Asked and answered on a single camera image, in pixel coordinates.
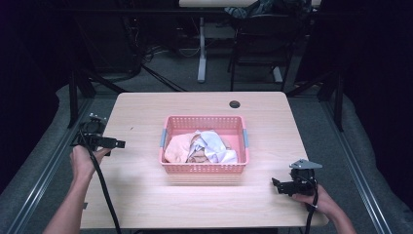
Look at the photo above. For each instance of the beige brown cloth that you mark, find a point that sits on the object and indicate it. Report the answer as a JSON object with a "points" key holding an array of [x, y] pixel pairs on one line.
{"points": [[197, 156]]}

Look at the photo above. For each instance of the peach cloth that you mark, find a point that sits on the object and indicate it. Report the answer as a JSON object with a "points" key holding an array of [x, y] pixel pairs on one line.
{"points": [[177, 148]]}

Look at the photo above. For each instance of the white cloth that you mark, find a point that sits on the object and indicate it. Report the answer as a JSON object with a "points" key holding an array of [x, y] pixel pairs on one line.
{"points": [[216, 146]]}

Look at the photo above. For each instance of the person's right hand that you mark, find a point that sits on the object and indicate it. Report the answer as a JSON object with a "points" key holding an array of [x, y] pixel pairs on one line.
{"points": [[319, 203]]}

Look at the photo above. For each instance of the black diagonal stand bar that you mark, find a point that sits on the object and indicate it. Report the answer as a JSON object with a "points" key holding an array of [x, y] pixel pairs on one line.
{"points": [[162, 78]]}

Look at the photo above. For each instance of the pink plastic basket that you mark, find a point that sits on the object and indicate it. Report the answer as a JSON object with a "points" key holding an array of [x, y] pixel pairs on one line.
{"points": [[204, 125]]}

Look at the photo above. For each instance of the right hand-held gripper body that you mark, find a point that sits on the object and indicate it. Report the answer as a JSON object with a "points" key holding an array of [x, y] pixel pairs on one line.
{"points": [[303, 180]]}

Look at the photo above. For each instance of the black chair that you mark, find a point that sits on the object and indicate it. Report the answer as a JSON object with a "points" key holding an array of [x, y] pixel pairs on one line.
{"points": [[259, 35]]}

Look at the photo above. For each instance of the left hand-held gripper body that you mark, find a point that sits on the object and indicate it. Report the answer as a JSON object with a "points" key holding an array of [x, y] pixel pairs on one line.
{"points": [[92, 130]]}

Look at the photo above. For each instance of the aluminium floor rail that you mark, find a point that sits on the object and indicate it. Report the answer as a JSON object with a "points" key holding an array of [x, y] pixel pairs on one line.
{"points": [[48, 169], [357, 169]]}

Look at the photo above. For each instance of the black metal stand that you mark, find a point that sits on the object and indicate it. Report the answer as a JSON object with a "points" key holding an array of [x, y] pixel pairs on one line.
{"points": [[74, 97], [337, 100]]}

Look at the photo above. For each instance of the white desk leg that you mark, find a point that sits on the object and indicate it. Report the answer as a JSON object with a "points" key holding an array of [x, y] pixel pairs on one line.
{"points": [[202, 52]]}

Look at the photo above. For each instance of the patterned cloth on chair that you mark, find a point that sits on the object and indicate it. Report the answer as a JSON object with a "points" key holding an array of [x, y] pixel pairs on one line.
{"points": [[242, 9]]}

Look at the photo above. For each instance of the person's left hand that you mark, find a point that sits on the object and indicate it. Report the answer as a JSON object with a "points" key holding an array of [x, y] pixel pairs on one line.
{"points": [[82, 162]]}

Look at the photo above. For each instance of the white desk foot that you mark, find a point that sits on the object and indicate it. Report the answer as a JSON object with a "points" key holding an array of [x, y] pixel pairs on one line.
{"points": [[277, 74]]}

